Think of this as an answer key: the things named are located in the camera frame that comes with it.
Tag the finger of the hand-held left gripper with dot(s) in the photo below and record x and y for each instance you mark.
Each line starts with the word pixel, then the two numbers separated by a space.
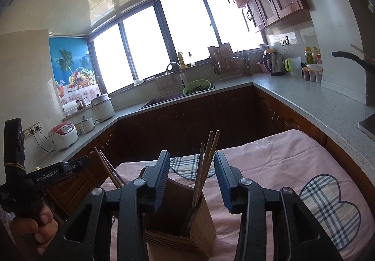
pixel 76 164

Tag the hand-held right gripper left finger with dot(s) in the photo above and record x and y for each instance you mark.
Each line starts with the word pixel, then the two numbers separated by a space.
pixel 162 181

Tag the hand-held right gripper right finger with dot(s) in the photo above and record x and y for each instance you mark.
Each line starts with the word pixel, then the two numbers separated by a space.
pixel 224 181

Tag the wooden utensil holder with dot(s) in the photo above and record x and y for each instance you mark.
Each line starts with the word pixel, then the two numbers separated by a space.
pixel 175 214

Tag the person's left hand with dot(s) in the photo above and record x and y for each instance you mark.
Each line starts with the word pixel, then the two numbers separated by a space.
pixel 32 228

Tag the white and red rice cooker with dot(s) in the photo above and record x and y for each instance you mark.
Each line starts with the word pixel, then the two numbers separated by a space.
pixel 63 135

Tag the small white lidded pot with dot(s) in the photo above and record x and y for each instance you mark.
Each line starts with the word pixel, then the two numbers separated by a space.
pixel 86 125

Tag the pink plaid-heart tablecloth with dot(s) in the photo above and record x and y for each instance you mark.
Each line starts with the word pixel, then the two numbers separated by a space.
pixel 278 155

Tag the tall white electric cooker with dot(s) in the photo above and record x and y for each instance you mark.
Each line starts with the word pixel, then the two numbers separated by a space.
pixel 102 107

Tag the beach and fruit poster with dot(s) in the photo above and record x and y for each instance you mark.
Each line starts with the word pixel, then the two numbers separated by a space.
pixel 74 73

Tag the green colander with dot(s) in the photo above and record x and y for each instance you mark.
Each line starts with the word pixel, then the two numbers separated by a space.
pixel 197 87

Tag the pink dishcloth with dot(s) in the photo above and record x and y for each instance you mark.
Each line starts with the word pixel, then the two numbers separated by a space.
pixel 165 82

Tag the curved metal faucet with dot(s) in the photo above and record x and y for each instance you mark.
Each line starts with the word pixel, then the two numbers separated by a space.
pixel 183 77

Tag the yellow bottle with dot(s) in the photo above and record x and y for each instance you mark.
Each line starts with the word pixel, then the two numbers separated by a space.
pixel 181 60

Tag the wooden dish rack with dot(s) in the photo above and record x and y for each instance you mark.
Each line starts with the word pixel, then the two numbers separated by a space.
pixel 224 57

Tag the steel electric kettle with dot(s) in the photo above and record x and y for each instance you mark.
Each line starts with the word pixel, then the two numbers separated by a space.
pixel 272 62

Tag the row of spice jars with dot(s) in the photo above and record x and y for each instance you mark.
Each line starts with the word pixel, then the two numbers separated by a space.
pixel 312 75

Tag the gas stove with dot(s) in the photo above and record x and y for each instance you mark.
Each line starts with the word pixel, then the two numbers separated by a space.
pixel 366 126

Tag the large kitchen window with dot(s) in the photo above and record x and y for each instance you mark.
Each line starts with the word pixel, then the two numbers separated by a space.
pixel 181 29

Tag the black wok with lid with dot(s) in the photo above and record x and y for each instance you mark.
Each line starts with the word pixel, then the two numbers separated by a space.
pixel 351 58

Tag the wall power strip outlet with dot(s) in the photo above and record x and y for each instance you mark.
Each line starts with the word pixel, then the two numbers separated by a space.
pixel 32 130

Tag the wall socket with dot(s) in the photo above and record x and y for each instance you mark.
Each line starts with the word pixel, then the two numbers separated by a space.
pixel 284 41

